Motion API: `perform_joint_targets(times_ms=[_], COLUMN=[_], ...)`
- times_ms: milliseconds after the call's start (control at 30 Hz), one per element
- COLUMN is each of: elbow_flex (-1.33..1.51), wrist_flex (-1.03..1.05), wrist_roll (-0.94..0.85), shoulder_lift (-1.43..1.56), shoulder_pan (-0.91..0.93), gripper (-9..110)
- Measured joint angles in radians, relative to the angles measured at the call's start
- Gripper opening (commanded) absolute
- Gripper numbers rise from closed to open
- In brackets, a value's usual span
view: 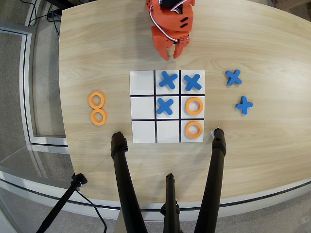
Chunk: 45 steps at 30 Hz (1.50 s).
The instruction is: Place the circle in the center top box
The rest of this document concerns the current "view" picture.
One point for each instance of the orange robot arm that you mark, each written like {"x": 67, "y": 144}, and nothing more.
{"x": 170, "y": 19}

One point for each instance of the blue foam cross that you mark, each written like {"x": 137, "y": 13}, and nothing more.
{"x": 244, "y": 105}
{"x": 192, "y": 82}
{"x": 168, "y": 80}
{"x": 165, "y": 106}
{"x": 233, "y": 77}

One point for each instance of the grey metal floor frame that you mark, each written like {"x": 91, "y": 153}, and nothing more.
{"x": 24, "y": 72}

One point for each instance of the white tic-tac-toe board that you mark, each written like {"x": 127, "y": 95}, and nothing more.
{"x": 142, "y": 83}

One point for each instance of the black tripod leg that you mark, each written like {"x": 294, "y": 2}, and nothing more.
{"x": 216, "y": 170}
{"x": 121, "y": 170}
{"x": 171, "y": 206}

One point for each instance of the thin black stand pole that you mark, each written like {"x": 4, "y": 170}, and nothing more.
{"x": 60, "y": 201}

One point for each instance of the cardboard box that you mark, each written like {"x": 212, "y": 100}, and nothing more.
{"x": 291, "y": 2}

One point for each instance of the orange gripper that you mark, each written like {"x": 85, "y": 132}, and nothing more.
{"x": 160, "y": 40}

